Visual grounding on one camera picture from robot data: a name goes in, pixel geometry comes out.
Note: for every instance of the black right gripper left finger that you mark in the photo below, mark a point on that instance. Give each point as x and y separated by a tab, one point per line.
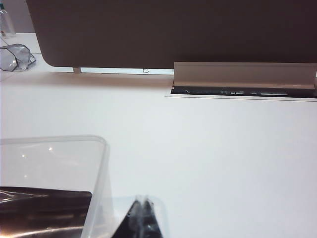
131	225

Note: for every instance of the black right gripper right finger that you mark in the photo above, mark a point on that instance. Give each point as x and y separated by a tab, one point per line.
151	225

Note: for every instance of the metal ice scoop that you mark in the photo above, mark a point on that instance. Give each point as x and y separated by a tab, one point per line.
44	210

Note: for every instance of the rectangular transparent plastic container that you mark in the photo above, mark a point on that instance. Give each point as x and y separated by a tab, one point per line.
62	161

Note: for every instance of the brown desk partition panel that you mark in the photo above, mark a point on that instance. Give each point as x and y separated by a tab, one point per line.
148	29

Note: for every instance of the octagonal black-rimmed glass cup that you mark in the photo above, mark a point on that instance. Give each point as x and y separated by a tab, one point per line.
15	57

